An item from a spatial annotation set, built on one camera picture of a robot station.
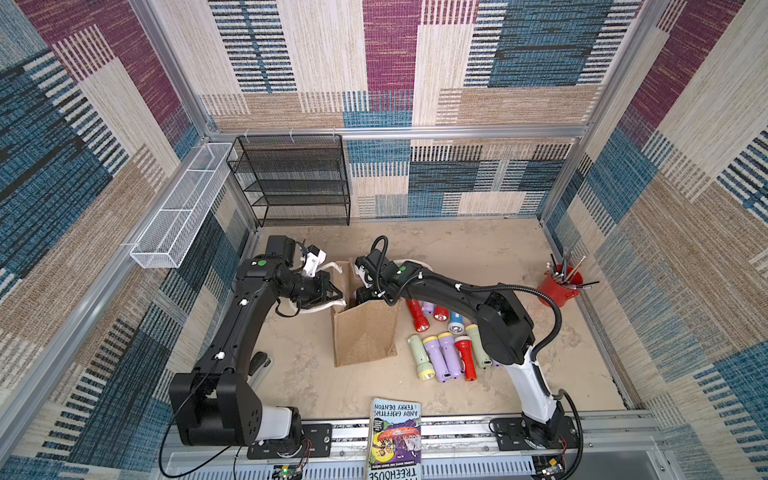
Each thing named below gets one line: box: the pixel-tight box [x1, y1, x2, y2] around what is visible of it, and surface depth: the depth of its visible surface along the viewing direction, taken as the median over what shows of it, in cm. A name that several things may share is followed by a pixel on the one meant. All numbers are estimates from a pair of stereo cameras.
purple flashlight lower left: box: [423, 336, 448, 383], surface depth 85 cm
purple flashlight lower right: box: [438, 332, 463, 383], surface depth 85 cm
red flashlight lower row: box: [454, 335, 477, 381], surface depth 84 cm
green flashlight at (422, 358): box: [408, 334, 435, 381], surface depth 85 cm
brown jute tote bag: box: [331, 259, 402, 368], surface depth 85 cm
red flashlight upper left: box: [406, 298, 431, 333], surface depth 93 cm
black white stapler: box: [246, 351, 272, 392], surface depth 84 cm
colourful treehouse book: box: [368, 398, 422, 480], surface depth 73 cm
